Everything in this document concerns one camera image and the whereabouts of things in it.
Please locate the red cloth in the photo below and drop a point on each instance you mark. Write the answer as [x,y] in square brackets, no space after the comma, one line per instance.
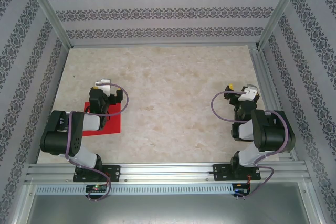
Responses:
[115,123]

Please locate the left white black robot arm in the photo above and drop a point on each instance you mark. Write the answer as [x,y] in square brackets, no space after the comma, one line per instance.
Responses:
[55,140]

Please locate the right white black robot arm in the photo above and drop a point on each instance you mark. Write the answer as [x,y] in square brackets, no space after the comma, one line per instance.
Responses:
[275,134]

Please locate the grey sheet metal shelf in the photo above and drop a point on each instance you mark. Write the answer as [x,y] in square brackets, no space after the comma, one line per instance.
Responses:
[168,211]

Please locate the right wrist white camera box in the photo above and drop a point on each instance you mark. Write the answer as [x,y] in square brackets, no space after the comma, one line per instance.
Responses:
[248,94]

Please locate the aluminium side rail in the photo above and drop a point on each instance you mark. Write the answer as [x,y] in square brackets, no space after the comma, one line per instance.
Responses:
[263,77]

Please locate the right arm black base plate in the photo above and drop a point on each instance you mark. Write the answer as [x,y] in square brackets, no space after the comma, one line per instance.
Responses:
[221,172]

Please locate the thin aluminium frame bar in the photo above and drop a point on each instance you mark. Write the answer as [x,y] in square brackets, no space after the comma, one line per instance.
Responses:
[162,44]

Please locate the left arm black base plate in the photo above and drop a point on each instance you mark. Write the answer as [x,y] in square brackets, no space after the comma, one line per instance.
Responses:
[115,172]

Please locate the long aluminium mounting rail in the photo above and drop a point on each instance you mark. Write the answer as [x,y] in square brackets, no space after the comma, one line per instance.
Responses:
[168,169]

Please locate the aluminium frame post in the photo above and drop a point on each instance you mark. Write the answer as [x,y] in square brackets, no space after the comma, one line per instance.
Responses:
[49,9]
[282,9]

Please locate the short aluminium frame bar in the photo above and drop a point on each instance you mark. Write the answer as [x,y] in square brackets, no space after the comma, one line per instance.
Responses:
[23,205]
[313,205]

